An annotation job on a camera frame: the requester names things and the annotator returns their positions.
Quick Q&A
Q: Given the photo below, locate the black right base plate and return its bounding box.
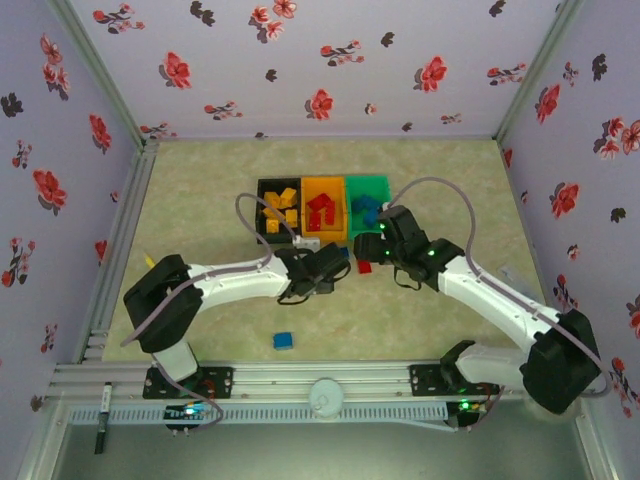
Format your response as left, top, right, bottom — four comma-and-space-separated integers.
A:
409, 363, 501, 396

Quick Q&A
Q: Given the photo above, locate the white round cap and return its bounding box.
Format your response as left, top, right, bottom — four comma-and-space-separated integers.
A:
308, 378, 346, 419

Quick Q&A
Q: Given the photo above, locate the aluminium frame leg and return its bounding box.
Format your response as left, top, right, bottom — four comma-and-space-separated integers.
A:
14, 394, 71, 480
574, 414, 624, 480

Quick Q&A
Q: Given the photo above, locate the orange plastic bin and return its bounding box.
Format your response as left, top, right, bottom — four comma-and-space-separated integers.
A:
301, 174, 349, 245

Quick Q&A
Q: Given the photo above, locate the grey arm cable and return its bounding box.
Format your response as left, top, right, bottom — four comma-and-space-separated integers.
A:
387, 176, 612, 399
119, 192, 304, 346

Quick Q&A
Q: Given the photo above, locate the controller circuit board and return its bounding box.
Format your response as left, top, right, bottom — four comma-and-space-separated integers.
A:
163, 402, 214, 436
447, 398, 490, 432

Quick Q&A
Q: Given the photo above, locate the aluminium side rail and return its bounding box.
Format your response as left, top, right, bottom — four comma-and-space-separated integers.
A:
74, 138, 161, 364

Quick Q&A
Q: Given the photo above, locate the green plastic bin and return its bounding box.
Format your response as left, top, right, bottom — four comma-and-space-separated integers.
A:
344, 173, 392, 242

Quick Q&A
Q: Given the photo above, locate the black plastic bin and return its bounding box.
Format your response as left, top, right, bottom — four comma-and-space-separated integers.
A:
256, 177, 304, 246

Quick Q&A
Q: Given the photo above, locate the black marker pen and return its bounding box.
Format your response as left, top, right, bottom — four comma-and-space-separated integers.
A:
94, 382, 114, 455

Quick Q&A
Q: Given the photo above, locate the grey left base cable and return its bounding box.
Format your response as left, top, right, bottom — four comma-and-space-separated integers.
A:
154, 362, 226, 432

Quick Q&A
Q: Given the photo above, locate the grey left arm cable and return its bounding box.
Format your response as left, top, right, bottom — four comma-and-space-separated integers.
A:
119, 192, 304, 346

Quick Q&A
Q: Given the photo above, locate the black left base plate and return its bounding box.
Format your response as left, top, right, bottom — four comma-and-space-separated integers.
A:
143, 366, 235, 400

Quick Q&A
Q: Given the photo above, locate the grey right arm cable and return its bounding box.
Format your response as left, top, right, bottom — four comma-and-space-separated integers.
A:
387, 176, 612, 399

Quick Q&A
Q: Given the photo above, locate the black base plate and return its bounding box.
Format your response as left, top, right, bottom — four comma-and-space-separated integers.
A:
409, 363, 501, 396
143, 366, 235, 400

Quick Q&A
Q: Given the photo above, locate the white slotted cable duct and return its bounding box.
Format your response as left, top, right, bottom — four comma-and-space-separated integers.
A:
67, 403, 449, 427

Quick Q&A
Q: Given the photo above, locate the right controller circuit board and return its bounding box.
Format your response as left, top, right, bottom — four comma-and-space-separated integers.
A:
447, 398, 490, 432

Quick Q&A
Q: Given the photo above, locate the left controller circuit board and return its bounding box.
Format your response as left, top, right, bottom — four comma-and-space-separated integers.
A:
163, 402, 214, 436

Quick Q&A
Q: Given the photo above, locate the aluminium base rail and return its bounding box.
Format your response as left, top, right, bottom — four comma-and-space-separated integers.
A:
47, 359, 526, 402

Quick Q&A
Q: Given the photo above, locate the aluminium corner post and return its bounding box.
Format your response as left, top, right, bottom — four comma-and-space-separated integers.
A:
491, 0, 587, 142
47, 0, 151, 149

